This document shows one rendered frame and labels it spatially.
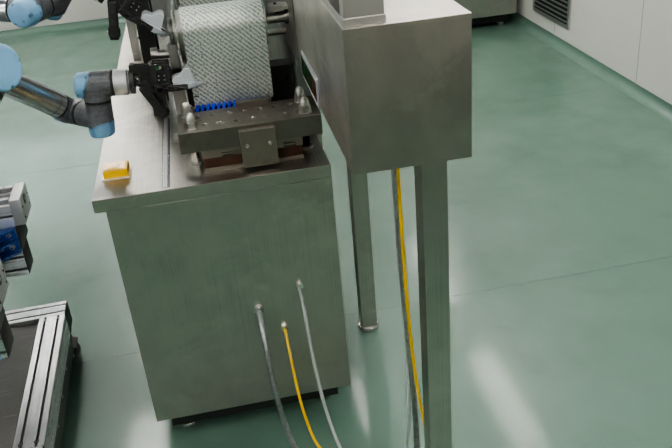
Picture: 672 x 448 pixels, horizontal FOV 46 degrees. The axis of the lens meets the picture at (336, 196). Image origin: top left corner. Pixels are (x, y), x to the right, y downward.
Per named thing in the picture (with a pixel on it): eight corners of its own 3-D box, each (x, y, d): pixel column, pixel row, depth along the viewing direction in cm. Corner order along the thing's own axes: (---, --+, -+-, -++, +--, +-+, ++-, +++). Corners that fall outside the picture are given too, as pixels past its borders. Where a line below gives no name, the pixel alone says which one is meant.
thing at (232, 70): (195, 107, 234) (184, 46, 225) (273, 96, 237) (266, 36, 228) (195, 107, 233) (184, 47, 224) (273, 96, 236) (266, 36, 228)
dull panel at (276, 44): (243, -15, 441) (237, -60, 430) (249, -16, 442) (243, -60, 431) (303, 130, 245) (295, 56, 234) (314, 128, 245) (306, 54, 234)
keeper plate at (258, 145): (243, 165, 223) (238, 129, 218) (278, 160, 224) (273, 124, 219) (244, 169, 221) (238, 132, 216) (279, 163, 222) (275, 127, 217)
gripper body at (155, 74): (169, 64, 223) (126, 67, 221) (173, 94, 226) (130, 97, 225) (170, 58, 230) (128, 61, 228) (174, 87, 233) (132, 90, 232)
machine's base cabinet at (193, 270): (164, 146, 476) (136, 5, 436) (269, 131, 484) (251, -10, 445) (160, 445, 254) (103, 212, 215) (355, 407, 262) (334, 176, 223)
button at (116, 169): (105, 170, 230) (103, 162, 229) (130, 166, 231) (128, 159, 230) (104, 180, 224) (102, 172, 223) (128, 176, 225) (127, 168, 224)
